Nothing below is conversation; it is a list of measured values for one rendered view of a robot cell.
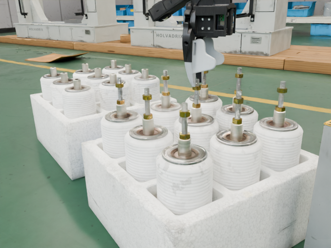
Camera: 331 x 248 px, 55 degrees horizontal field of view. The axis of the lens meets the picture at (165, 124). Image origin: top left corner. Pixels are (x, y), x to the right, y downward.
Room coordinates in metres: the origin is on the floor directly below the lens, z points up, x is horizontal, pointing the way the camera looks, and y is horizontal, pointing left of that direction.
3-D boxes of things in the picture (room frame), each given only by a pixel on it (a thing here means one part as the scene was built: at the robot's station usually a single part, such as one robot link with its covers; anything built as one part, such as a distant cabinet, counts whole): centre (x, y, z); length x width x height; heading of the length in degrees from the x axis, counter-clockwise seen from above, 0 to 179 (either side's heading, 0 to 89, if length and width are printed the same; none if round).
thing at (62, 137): (1.10, 0.23, 0.09); 0.39 x 0.39 x 0.18; 34
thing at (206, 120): (0.64, -0.07, 0.25); 0.08 x 0.08 x 0.01
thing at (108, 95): (1.00, 0.16, 0.16); 0.10 x 0.10 x 0.18
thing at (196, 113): (0.64, -0.07, 0.26); 0.02 x 0.02 x 0.03
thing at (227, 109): (0.71, -0.17, 0.25); 0.08 x 0.08 x 0.01
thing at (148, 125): (0.58, 0.03, 0.26); 0.02 x 0.02 x 0.03
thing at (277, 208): (0.64, -0.07, 0.09); 0.39 x 0.39 x 0.18; 33
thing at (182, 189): (0.48, -0.03, 0.16); 0.10 x 0.10 x 0.18
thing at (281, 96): (0.61, -0.23, 0.30); 0.01 x 0.01 x 0.08
